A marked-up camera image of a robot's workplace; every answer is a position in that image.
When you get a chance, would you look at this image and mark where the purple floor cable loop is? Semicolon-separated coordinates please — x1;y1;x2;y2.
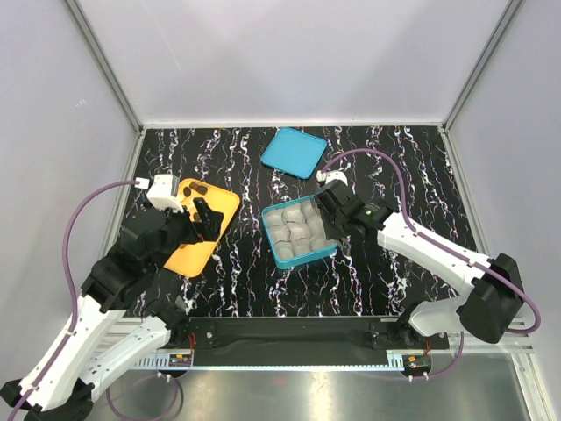
106;376;181;418

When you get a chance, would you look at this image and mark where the teal tin lid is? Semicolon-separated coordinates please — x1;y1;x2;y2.
260;127;327;180

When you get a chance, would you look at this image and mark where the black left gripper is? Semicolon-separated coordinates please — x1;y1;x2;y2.
149;196;224;275

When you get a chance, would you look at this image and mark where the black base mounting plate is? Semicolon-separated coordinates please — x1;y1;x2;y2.
164;316;450;370

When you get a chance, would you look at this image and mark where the left connector module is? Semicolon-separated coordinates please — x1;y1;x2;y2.
168;353;192;367

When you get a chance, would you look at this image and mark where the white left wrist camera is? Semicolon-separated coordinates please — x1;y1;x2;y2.
134;174;184;213

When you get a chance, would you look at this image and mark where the teal tin box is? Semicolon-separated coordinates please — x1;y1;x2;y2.
261;196;337;269

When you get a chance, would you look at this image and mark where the aluminium frame rail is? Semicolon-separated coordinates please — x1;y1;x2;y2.
62;0;144;134

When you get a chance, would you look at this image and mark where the white paper cup liner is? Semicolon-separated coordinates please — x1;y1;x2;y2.
288;224;311;241
282;203;306;224
274;241;295;260

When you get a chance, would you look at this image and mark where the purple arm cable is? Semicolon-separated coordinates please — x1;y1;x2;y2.
322;147;543;378
8;178;141;421

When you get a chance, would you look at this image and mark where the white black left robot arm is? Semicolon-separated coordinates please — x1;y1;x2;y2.
1;198;224;420

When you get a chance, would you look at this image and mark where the orange plastic tray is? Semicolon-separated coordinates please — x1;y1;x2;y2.
164;178;241;278

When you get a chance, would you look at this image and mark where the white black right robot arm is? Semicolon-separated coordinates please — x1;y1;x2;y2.
313;180;523;348

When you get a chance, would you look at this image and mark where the orange connector module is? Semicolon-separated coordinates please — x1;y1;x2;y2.
403;354;432;382

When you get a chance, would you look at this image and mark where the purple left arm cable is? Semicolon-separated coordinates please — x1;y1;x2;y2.
8;178;141;421

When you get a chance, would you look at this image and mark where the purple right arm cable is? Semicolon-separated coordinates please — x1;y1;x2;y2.
322;147;543;378

